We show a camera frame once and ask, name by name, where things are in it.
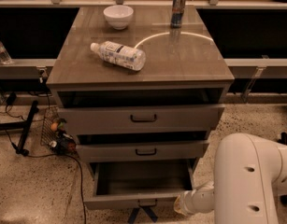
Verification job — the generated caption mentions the black stand leg left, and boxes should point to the black stand leg left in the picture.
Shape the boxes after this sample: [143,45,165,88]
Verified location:
[0,101,39,156]

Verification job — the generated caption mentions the white ceramic bowl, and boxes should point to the white ceramic bowl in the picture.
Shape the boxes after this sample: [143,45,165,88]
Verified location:
[103,5,134,30]

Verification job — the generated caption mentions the blue silver drink can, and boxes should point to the blue silver drink can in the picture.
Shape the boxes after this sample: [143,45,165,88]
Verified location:
[170,0,186,28]

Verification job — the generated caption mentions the grey drawer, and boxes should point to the grey drawer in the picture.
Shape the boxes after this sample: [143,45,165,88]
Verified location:
[58,105,224,135]
[85,159,195,210]
[77,140,208,162]

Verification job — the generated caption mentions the clear bottle at left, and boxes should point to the clear bottle at left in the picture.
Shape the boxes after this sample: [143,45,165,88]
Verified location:
[0,41,13,64]

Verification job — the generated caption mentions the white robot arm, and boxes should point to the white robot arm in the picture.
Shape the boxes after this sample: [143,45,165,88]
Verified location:
[174,133,287,224]

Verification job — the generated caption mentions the wire basket with fruit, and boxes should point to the wire basket with fruit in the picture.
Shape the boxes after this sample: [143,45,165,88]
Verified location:
[40,106,76,155]

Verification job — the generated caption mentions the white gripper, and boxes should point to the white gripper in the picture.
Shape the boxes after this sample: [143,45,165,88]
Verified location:
[174,181,214,216]

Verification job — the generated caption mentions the grey drawer cabinet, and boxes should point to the grey drawer cabinet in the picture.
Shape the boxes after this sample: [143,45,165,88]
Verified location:
[45,5,236,173]

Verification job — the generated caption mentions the black floor cable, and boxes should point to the black floor cable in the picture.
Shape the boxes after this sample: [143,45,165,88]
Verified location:
[0,91,87,224]

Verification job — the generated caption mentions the clear plastic water bottle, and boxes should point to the clear plastic water bottle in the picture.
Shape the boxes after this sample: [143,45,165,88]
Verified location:
[90,41,146,71]

